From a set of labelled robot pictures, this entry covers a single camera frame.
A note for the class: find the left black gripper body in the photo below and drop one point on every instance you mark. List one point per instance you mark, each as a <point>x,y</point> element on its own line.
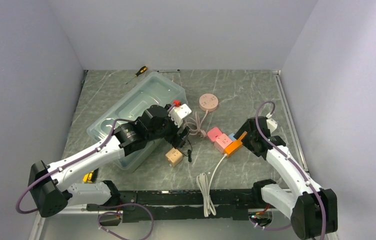
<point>169,131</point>

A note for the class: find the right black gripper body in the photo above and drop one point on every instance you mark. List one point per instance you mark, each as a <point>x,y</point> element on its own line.
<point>248,141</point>

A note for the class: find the black power adapter plug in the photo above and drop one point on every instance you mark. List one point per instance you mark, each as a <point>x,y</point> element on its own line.
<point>180,139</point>

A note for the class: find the orange power strip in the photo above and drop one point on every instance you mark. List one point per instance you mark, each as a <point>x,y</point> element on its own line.
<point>235,145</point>

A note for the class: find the beige cube socket adapter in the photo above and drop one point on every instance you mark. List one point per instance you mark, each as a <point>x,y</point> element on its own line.
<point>174,157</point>

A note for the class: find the dark pink plug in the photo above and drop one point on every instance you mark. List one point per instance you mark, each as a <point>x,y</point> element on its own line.
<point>213,134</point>

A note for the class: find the round pink power socket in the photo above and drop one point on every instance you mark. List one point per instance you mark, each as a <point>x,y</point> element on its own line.
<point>208,102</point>

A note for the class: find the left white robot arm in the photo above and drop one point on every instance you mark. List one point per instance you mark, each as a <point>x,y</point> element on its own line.
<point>54,186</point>

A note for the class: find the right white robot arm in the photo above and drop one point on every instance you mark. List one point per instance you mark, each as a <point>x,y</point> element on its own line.
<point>311,209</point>

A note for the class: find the pink square socket adapter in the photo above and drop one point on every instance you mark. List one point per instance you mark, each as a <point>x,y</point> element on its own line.
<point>222,142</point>

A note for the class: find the blue small adapter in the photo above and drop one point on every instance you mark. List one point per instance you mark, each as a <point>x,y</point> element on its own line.
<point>232,137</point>

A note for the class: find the clear plastic storage box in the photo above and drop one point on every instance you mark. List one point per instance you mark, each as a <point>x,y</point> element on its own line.
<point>154,89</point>

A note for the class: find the small orange black screwdriver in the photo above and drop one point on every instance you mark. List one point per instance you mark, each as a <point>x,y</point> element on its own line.
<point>142,70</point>

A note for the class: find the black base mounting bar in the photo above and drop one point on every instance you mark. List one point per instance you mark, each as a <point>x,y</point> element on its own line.
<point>159,205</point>

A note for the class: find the yellow black screwdriver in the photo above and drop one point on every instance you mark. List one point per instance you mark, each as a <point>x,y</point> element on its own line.
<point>91,177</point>

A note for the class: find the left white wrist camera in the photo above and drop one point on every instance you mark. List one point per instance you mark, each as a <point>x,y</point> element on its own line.
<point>178,112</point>

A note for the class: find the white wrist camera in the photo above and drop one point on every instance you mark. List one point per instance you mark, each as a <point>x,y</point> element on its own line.
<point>178,112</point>
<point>271,123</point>

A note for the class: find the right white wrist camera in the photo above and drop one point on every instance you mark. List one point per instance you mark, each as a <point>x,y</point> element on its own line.
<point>271,123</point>

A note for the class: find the aluminium frame rail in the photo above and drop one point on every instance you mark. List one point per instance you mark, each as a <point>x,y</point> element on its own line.
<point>43,226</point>

